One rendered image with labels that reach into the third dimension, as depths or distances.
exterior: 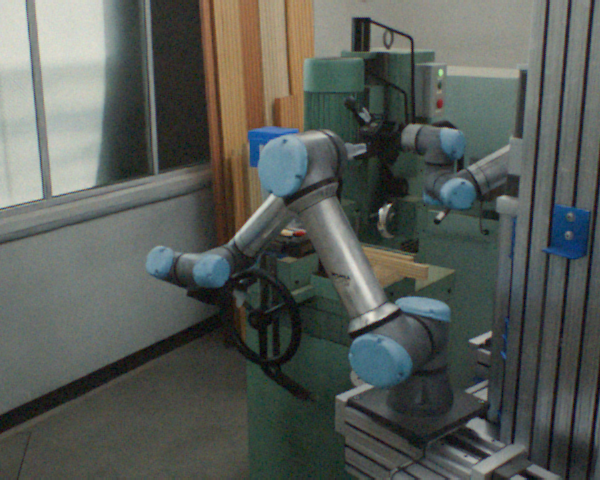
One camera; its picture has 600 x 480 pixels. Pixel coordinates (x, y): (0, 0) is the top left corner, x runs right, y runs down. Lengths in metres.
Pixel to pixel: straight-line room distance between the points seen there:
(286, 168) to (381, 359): 0.41
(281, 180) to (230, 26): 2.35
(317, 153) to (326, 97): 0.71
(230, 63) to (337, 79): 1.63
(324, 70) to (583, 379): 1.11
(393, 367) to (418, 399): 0.20
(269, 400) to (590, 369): 1.22
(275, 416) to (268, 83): 2.01
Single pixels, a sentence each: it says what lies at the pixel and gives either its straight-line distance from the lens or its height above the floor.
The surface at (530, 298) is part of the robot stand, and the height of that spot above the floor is 1.07.
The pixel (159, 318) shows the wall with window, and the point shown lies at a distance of 3.88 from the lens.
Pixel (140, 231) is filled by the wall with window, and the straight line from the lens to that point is 3.68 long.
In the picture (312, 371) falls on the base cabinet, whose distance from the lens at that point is 2.39.
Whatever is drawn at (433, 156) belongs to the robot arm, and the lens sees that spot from 1.99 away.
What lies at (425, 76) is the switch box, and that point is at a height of 1.44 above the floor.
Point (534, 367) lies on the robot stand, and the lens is 1.70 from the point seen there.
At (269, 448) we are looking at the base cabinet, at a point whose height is 0.27.
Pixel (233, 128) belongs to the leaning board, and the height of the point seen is 1.10.
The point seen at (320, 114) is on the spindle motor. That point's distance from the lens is 2.26.
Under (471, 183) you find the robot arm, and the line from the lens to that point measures 1.89.
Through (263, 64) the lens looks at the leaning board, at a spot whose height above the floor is 1.38.
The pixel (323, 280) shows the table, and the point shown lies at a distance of 2.26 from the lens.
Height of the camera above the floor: 1.63
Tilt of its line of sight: 16 degrees down
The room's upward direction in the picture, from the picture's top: straight up
